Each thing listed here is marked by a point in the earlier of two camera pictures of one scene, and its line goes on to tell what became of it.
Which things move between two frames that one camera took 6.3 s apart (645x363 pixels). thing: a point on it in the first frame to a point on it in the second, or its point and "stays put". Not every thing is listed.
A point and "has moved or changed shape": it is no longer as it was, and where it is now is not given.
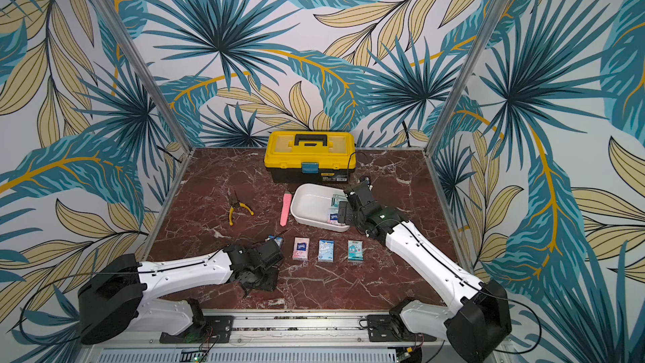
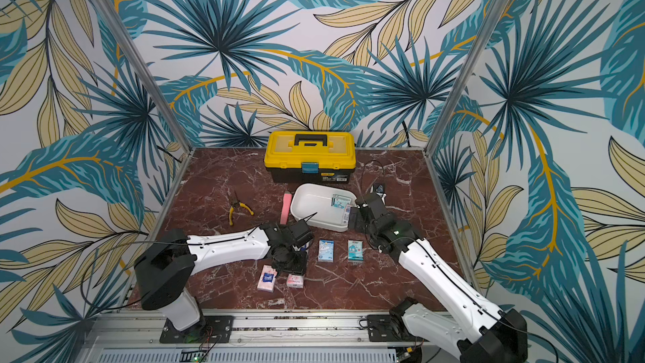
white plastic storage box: [309, 206] stays put
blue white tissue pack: [326, 250] stays put
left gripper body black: [265, 280] to [294, 263]
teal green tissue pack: [337, 198] stays put
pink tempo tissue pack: [332, 218] has moved or changed shape
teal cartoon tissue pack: [355, 250] stays put
